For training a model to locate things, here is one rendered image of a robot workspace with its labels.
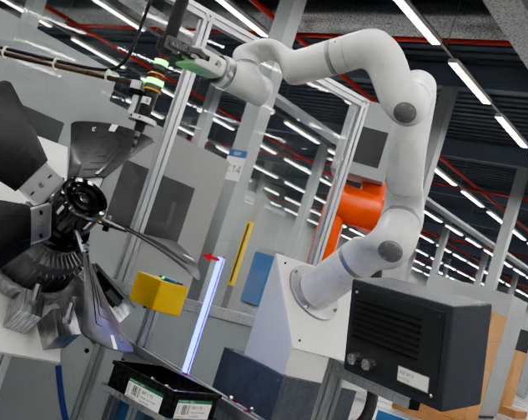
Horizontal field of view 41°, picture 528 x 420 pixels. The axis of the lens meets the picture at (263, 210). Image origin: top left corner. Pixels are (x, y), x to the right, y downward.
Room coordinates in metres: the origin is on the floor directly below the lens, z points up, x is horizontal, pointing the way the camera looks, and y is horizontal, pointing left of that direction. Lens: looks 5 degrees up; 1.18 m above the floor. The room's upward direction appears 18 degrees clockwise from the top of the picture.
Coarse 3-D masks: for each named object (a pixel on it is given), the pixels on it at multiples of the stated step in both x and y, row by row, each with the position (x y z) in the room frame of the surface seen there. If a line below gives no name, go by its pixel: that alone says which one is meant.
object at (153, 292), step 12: (144, 276) 2.15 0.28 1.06; (156, 276) 2.22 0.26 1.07; (144, 288) 2.13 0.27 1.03; (156, 288) 2.08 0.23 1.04; (168, 288) 2.09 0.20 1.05; (180, 288) 2.11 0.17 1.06; (144, 300) 2.11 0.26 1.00; (156, 300) 2.07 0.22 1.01; (168, 300) 2.10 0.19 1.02; (180, 300) 2.12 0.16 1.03; (168, 312) 2.10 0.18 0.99
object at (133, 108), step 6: (132, 84) 1.72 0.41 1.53; (138, 84) 1.71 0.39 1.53; (132, 90) 1.71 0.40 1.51; (138, 90) 1.70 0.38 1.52; (138, 96) 1.71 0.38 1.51; (132, 102) 1.71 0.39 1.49; (138, 102) 1.71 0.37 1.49; (132, 108) 1.71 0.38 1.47; (138, 108) 1.72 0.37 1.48; (132, 114) 1.68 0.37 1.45; (138, 114) 1.68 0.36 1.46; (132, 120) 1.73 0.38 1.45; (138, 120) 1.69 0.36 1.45; (144, 120) 1.68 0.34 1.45; (150, 120) 1.69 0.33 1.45; (150, 126) 1.73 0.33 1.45
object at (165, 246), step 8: (120, 224) 1.76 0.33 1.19; (136, 232) 1.72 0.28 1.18; (144, 240) 1.70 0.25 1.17; (152, 240) 1.74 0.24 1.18; (160, 240) 1.85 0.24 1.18; (168, 240) 1.91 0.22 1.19; (160, 248) 1.72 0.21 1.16; (168, 248) 1.78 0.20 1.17; (176, 248) 1.84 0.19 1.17; (168, 256) 1.72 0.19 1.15; (176, 256) 1.76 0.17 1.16; (184, 256) 1.83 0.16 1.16; (184, 264) 1.75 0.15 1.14; (192, 264) 1.80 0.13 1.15; (192, 272) 1.75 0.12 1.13
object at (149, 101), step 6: (144, 90) 1.70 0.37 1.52; (150, 90) 1.70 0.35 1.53; (144, 96) 1.70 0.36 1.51; (150, 96) 1.70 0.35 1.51; (156, 96) 1.71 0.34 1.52; (144, 102) 1.70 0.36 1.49; (150, 102) 1.70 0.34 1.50; (144, 108) 1.70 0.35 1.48; (150, 108) 1.70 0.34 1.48; (144, 114) 1.70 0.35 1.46; (150, 114) 1.71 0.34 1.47; (138, 126) 1.70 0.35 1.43; (144, 126) 1.71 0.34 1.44
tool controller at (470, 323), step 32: (352, 288) 1.41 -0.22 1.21; (384, 288) 1.34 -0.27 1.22; (416, 288) 1.35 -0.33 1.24; (352, 320) 1.41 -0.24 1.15; (384, 320) 1.33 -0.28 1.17; (416, 320) 1.27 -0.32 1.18; (448, 320) 1.21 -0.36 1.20; (480, 320) 1.25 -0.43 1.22; (352, 352) 1.41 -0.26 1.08; (384, 352) 1.34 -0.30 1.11; (416, 352) 1.27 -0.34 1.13; (448, 352) 1.22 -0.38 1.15; (480, 352) 1.27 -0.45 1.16; (384, 384) 1.35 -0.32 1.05; (416, 384) 1.27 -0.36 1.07; (448, 384) 1.23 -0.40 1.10; (480, 384) 1.28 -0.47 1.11
